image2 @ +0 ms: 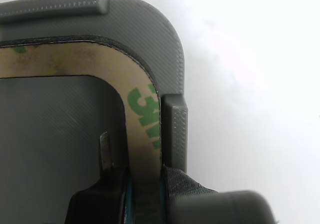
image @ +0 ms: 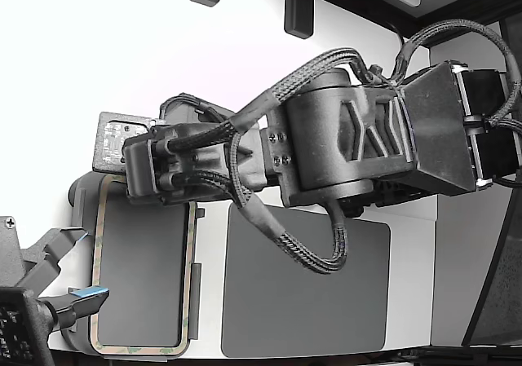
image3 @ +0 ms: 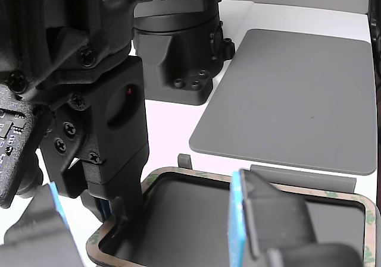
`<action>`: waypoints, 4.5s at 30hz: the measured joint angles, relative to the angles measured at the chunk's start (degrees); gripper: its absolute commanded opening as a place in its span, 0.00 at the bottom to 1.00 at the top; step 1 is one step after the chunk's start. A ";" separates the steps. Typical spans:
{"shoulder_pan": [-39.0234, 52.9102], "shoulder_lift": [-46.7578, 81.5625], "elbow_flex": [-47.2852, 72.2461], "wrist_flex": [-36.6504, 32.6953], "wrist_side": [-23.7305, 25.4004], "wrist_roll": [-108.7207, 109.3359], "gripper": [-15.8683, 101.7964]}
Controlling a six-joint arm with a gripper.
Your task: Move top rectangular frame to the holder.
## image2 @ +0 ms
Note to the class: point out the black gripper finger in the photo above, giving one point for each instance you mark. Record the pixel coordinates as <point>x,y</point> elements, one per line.
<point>100,204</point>
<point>200,206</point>

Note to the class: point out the beige rectangular adhesive frame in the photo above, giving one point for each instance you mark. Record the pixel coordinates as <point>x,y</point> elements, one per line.
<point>75,59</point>

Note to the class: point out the gray plastic frame holder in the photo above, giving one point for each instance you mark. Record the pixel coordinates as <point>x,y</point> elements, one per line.
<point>155,34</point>

